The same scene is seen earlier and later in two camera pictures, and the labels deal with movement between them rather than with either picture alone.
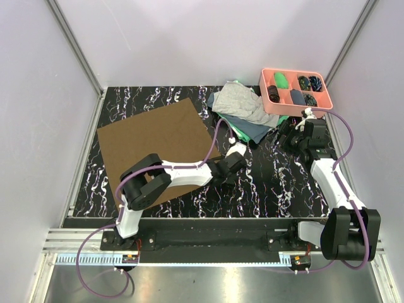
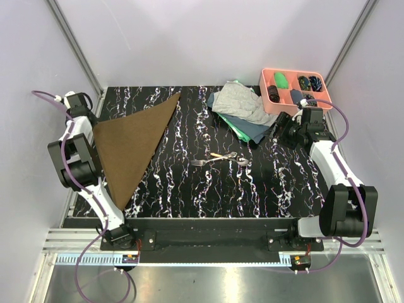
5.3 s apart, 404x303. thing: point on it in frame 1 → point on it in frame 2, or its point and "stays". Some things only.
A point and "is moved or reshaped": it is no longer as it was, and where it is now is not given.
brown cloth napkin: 175,133 is moved or reshaped
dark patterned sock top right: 316,83 stays
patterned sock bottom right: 310,100 stays
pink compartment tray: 285,91 stays
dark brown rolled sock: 273,93 stays
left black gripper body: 229,179 → 88,110
